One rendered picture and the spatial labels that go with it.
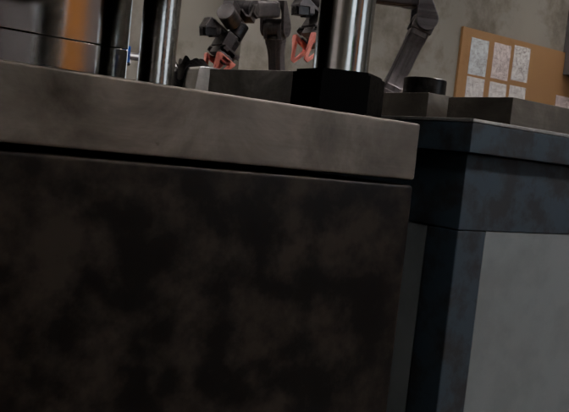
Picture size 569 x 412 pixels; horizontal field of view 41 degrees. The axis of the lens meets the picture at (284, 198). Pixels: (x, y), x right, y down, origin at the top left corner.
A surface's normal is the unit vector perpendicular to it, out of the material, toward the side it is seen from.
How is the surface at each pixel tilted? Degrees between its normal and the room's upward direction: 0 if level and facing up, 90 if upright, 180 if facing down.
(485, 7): 90
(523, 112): 90
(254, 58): 90
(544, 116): 90
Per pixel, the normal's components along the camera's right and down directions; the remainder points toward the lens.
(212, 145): 0.58, 0.11
